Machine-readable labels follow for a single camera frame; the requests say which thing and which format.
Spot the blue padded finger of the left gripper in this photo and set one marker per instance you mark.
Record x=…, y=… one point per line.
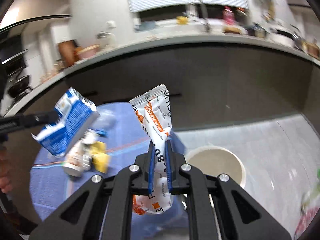
x=20, y=122

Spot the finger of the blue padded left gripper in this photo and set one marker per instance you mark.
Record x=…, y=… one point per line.
x=151, y=166

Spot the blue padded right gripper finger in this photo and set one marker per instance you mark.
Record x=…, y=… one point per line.
x=168, y=165

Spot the white orange snack wrapper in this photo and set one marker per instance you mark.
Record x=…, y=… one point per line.
x=153, y=112

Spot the yellow snack wrapper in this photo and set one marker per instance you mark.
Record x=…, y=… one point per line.
x=100, y=159

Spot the blue white milk carton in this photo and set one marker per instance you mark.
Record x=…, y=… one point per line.
x=76, y=114

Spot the white orange paper cup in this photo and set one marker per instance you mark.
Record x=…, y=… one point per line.
x=73, y=164

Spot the white round trash bin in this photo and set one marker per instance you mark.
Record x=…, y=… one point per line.
x=216, y=160

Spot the grey kitchen countertop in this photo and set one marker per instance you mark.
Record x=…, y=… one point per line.
x=152, y=44

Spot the kitchen faucet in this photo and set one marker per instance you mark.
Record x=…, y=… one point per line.
x=204, y=14

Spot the person's left hand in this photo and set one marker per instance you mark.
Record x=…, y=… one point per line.
x=5, y=167

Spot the blue striped tablecloth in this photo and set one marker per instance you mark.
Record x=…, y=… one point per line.
x=50, y=185

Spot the black wok on stove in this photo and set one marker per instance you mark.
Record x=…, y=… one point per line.
x=19, y=86

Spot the small blue foil wrapper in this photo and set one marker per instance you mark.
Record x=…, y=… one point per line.
x=101, y=132

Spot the crushed clear plastic bottle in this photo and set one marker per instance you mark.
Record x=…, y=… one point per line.
x=106, y=120

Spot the crumpled silver foil wrapper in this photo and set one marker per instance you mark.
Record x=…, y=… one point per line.
x=90, y=137

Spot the dark base cabinets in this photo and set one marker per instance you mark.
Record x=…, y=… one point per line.
x=209, y=84

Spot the wooden cutting board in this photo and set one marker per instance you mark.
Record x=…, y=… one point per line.
x=67, y=52

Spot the stack of pink plates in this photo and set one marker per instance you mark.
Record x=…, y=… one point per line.
x=87, y=52

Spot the white electric kettle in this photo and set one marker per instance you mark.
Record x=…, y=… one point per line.
x=106, y=38

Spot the blue dish tray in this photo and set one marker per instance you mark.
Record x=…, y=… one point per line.
x=145, y=26

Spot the yellow mug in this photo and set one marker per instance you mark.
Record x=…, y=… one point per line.
x=182, y=20

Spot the pink dish soap bottle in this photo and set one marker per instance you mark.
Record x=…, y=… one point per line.
x=228, y=16

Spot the colourful bag on floor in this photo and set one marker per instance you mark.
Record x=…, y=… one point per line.
x=308, y=209

